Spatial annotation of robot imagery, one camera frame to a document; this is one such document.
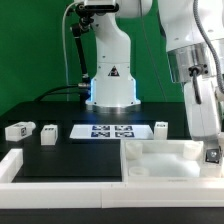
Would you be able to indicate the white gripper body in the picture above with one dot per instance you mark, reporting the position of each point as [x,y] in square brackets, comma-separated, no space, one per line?
[203,119]

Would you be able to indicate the white square table top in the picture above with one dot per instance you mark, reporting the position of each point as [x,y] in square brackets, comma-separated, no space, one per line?
[167,160]

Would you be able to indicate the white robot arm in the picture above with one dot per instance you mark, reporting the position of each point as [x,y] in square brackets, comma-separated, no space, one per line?
[194,34]

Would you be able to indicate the white U-shaped fence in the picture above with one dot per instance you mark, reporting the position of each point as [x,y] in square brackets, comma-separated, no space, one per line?
[171,193]

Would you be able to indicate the white sheet with tags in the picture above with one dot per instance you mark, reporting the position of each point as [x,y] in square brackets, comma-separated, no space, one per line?
[84,131]

